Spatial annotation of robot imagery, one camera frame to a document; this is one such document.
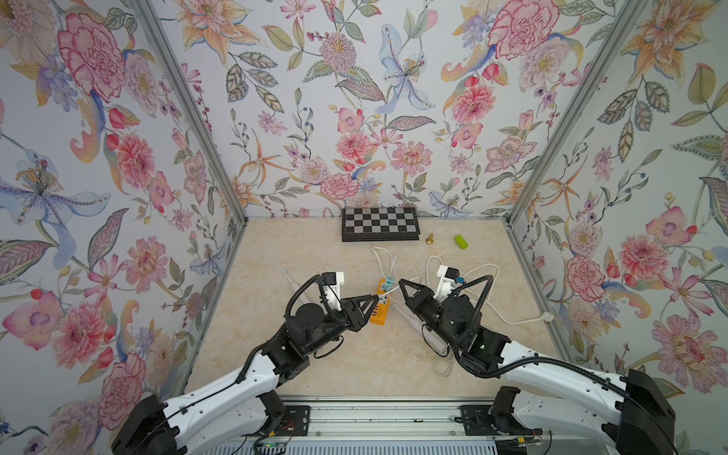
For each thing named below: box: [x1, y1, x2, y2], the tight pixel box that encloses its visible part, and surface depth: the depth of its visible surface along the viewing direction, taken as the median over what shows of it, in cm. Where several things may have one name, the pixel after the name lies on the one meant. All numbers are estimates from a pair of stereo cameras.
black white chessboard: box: [341, 206, 421, 242], surface depth 117 cm
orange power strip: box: [369, 278, 390, 327], surface depth 93 cm
